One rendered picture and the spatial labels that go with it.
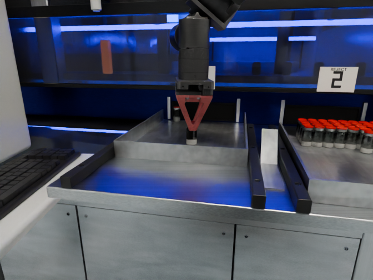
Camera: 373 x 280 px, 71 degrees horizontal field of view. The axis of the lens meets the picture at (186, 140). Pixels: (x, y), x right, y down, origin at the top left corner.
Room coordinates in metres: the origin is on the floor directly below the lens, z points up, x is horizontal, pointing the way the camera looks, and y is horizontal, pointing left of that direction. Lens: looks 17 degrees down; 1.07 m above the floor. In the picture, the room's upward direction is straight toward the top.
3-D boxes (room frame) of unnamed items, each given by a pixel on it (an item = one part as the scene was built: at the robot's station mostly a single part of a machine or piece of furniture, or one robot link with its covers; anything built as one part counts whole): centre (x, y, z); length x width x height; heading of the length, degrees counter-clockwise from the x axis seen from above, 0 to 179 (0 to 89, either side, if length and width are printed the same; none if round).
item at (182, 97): (0.52, -0.01, 0.98); 0.07 x 0.07 x 0.09; 4
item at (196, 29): (0.52, -0.01, 1.11); 0.07 x 0.06 x 0.07; 14
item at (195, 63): (0.52, -0.01, 1.05); 0.10 x 0.07 x 0.07; 4
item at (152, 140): (0.64, -0.02, 0.90); 0.34 x 0.26 x 0.04; 169
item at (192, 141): (0.52, -0.01, 0.92); 0.02 x 0.02 x 0.04
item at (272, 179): (0.43, -0.15, 0.91); 0.14 x 0.03 x 0.06; 168
